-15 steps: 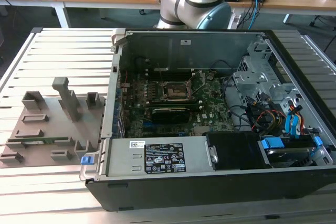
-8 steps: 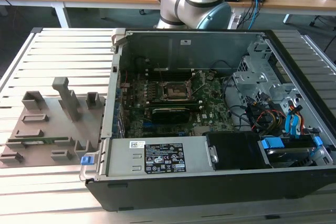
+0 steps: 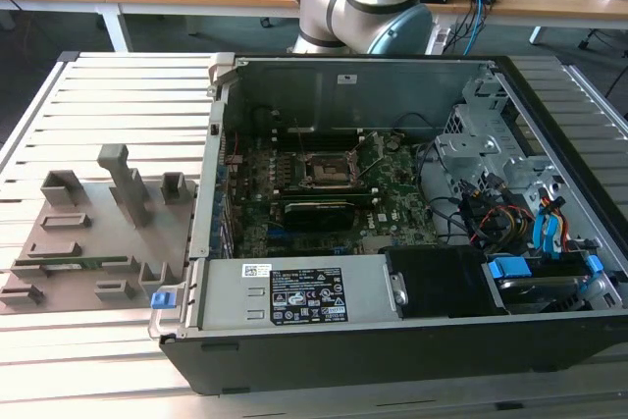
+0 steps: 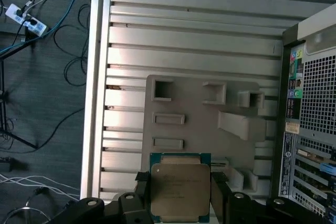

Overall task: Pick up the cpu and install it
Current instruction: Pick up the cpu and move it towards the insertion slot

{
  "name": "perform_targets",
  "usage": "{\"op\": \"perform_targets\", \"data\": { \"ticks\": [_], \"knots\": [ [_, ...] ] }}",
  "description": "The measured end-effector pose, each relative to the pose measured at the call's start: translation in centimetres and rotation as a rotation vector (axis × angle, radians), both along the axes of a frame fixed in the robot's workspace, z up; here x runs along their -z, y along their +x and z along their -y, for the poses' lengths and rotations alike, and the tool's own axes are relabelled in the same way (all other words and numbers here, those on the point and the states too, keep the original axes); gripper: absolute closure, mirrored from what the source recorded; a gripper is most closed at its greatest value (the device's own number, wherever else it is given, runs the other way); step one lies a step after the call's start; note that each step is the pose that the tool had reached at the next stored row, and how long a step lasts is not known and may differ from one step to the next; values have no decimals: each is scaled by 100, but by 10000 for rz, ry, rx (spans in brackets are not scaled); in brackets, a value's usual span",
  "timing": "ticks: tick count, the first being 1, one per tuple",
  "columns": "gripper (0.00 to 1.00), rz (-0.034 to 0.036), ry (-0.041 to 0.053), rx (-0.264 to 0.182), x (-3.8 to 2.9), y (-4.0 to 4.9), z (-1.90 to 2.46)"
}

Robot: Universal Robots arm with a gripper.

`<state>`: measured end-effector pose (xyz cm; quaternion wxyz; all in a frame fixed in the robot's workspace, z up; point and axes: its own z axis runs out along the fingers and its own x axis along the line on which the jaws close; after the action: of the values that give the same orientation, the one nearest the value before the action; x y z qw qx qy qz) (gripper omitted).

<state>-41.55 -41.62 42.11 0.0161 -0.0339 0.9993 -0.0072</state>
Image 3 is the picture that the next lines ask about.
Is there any thin wire locking lever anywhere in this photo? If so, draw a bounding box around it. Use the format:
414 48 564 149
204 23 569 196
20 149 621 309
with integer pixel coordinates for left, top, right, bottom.
293 117 310 163

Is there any metal socket cover frame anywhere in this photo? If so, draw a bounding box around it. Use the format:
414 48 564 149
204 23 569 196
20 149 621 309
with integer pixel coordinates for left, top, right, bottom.
345 131 388 180

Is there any CPU socket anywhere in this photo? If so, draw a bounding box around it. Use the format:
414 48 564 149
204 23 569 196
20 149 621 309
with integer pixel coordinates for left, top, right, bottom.
296 151 362 190

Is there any black Quadro graphics card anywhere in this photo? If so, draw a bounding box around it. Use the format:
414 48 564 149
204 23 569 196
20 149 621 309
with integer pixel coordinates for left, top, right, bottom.
280 198 358 233

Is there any silver finned chipset heatsink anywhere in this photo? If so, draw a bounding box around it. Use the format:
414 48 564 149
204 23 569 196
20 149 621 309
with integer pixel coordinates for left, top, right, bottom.
361 236 395 254

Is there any green Dell motherboard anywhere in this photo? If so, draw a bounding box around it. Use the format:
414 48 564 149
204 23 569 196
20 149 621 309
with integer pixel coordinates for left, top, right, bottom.
215 129 443 259

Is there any grey power supply with label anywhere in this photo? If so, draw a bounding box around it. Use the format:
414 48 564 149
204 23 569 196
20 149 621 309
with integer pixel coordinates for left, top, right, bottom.
198 254 398 332

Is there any black optical drive box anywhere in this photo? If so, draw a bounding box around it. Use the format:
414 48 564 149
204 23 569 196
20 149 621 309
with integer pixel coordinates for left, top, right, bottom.
384 245 509 321

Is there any grey metal drive cage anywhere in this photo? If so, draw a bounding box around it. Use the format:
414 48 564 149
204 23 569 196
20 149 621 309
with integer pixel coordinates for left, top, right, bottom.
434 73 585 209

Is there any small blue plastic latch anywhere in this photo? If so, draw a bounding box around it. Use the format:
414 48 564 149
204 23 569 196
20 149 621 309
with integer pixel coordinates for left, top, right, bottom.
150 290 176 311

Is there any white power strip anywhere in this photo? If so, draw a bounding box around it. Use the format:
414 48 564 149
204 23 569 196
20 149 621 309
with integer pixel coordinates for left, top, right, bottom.
426 25 453 56

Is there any open black PC case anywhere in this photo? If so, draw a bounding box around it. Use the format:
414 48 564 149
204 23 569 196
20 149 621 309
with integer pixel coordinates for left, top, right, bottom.
146 53 628 396

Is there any grey parts rack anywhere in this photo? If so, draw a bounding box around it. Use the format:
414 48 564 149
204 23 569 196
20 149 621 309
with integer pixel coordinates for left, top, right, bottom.
0 143 200 316

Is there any loose green RAM stick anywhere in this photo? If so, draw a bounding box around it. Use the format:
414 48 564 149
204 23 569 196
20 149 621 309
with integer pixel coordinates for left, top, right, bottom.
14 254 130 271

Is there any hard disk in blue carrier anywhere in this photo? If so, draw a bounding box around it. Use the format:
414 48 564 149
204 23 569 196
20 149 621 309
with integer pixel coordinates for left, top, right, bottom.
483 251 604 316

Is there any wooden desk with clutter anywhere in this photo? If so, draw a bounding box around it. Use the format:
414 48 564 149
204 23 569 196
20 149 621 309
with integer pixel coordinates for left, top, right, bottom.
444 0 628 47

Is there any black sleeved cable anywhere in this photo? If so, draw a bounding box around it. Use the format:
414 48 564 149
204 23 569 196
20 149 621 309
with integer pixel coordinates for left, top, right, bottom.
414 138 475 246

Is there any thin black wire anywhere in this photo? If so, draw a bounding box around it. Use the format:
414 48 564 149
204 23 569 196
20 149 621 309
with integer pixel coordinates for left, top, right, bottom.
395 112 436 141

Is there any red yellow wire bundle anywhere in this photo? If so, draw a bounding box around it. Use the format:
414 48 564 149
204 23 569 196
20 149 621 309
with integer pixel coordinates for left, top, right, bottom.
468 202 537 249

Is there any blue hanging cable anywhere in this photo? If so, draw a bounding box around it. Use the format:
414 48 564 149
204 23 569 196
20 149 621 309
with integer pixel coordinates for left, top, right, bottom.
465 0 495 55

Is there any blue flat data wire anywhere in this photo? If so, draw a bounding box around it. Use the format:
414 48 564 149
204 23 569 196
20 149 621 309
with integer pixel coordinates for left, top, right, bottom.
533 195 568 261

